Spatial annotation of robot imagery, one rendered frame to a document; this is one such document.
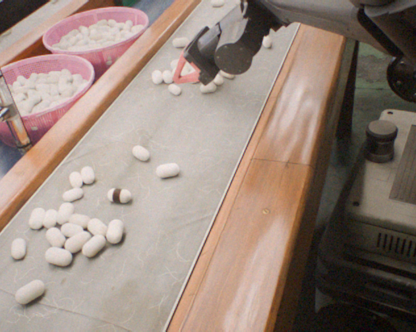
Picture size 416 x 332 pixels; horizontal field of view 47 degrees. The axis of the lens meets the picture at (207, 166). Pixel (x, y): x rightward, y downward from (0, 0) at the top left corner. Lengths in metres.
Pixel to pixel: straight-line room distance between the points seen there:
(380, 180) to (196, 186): 0.54
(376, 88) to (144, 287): 1.95
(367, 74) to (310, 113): 1.73
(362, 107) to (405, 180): 1.15
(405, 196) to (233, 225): 0.57
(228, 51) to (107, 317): 0.40
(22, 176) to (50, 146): 0.08
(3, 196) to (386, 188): 0.78
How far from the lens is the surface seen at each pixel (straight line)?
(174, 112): 0.90
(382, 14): 0.39
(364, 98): 2.34
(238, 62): 0.73
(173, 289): 0.60
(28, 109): 1.05
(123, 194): 0.72
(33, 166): 0.82
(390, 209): 1.08
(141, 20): 1.31
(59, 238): 0.69
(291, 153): 0.74
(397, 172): 1.17
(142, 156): 0.79
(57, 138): 0.87
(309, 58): 1.00
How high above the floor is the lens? 1.22
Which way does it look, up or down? 39 degrees down
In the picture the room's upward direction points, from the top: 8 degrees counter-clockwise
